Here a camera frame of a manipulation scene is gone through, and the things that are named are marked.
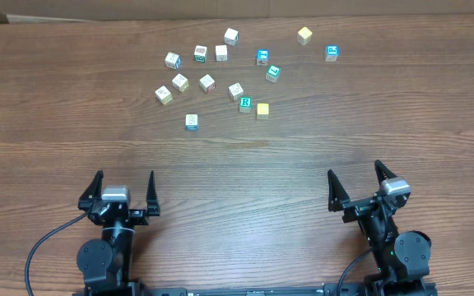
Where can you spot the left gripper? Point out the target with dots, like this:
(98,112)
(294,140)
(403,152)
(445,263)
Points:
(137,211)

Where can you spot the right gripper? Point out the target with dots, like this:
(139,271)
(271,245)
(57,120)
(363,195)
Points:
(360,205)

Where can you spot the wooden block blue front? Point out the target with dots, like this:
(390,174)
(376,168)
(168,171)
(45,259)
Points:
(191,122)

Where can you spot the green R block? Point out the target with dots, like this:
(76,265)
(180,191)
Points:
(245,104)

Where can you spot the wooden block red edge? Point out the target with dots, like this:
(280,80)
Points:
(236,91)

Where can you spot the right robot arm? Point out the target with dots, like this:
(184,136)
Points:
(402,258)

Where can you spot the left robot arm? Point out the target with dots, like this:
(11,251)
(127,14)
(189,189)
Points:
(106,262)

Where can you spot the wooden block yellow S side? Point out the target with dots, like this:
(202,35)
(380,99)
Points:
(163,95)

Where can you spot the blue P block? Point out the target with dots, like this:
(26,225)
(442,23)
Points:
(331,53)

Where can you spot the green L block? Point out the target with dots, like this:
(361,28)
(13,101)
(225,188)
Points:
(273,73)

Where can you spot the wooden block red side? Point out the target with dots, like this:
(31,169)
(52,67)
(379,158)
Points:
(207,83)

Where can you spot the wooden block car picture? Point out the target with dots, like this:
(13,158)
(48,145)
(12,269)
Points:
(173,60)

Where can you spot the block with green B side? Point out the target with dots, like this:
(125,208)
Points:
(200,53)

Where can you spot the plain wooden block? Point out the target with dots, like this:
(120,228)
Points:
(221,53)

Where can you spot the wooden block top blue side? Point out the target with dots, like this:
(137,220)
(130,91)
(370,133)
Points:
(231,37)

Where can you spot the cardboard backdrop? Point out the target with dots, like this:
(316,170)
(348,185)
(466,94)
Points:
(134,10)

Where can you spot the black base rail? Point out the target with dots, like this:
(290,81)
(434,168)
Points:
(253,291)

